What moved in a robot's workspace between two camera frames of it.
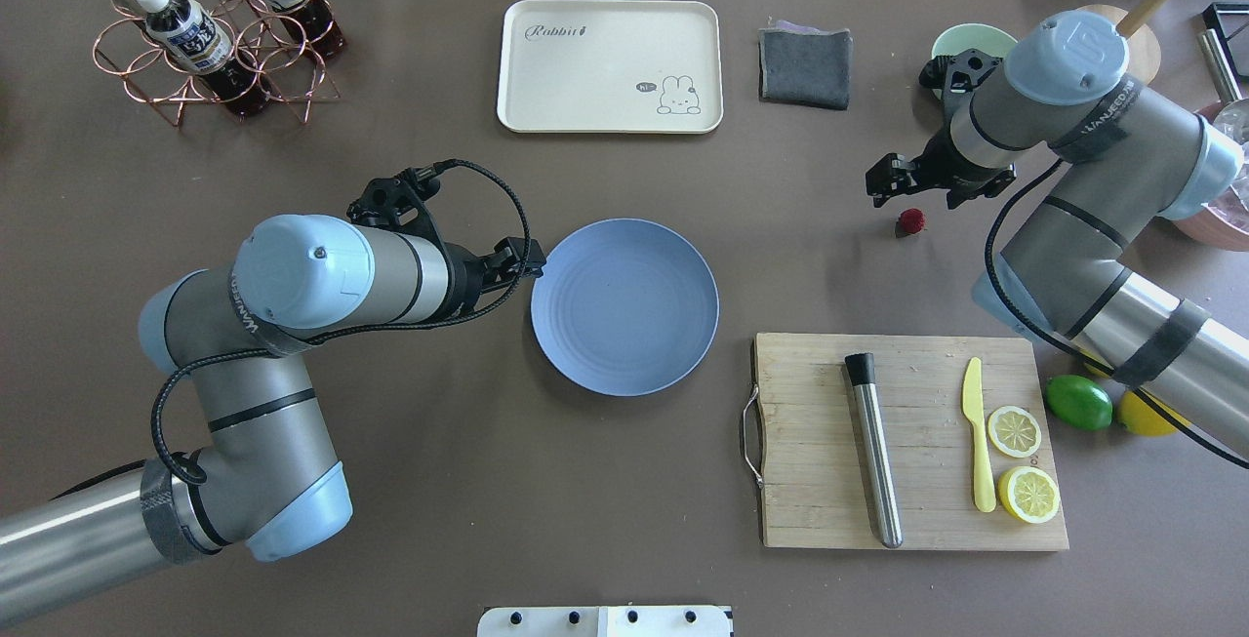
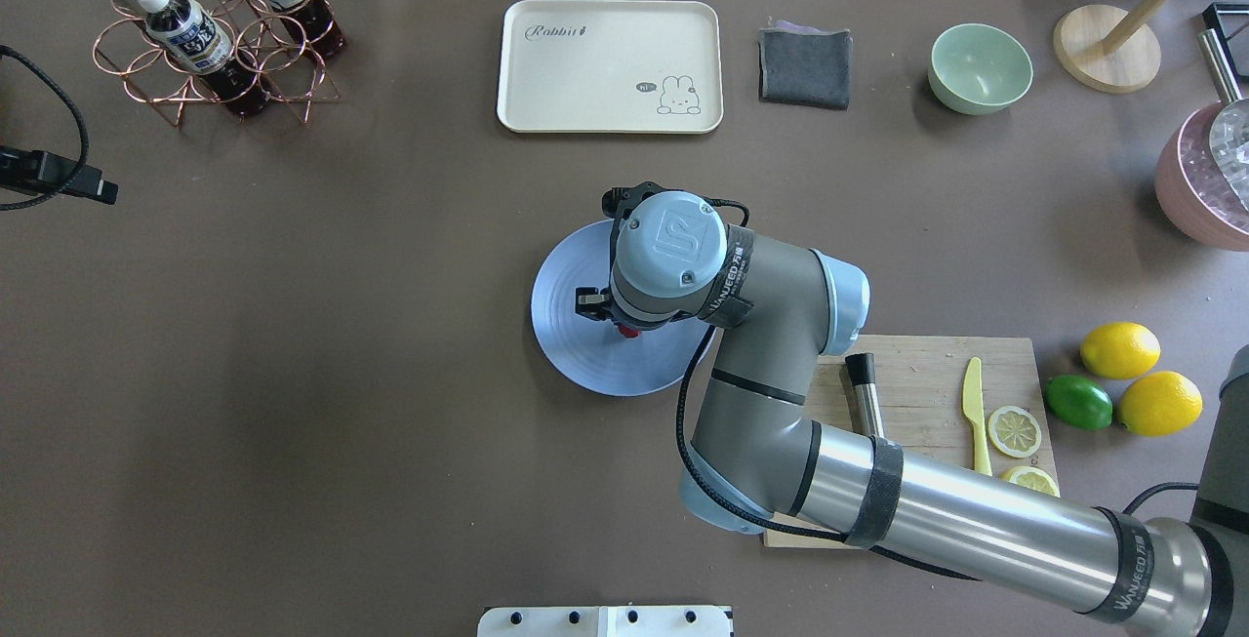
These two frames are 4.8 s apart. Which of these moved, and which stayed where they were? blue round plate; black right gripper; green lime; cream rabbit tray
Moved: black right gripper
Stayed: green lime; cream rabbit tray; blue round plate
